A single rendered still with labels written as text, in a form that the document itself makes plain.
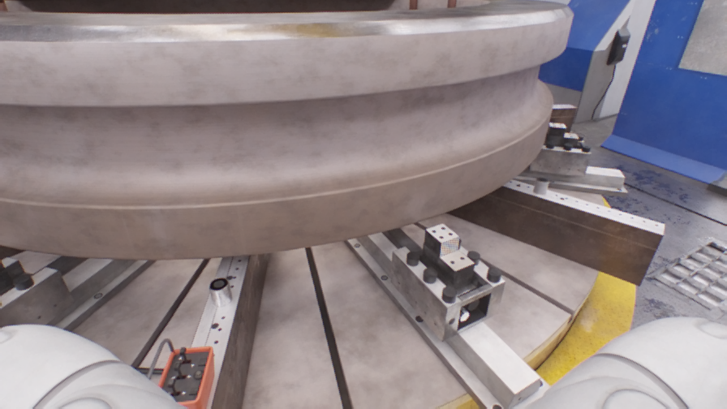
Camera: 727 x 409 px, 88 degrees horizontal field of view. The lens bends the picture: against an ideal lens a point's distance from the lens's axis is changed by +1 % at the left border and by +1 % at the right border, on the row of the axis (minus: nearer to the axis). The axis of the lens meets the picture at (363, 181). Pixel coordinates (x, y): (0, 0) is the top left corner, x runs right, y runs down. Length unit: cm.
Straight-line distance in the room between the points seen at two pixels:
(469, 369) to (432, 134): 110
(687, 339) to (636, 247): 214
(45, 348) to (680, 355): 68
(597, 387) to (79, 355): 53
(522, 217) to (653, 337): 225
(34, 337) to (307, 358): 154
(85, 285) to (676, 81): 576
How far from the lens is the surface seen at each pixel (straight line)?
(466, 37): 170
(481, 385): 192
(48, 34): 163
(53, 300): 241
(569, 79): 670
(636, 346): 55
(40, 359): 55
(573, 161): 360
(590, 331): 287
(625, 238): 268
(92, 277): 263
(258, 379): 198
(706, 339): 59
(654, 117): 575
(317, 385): 192
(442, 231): 188
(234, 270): 194
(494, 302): 197
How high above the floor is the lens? 190
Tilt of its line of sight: 28 degrees down
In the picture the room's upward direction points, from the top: straight up
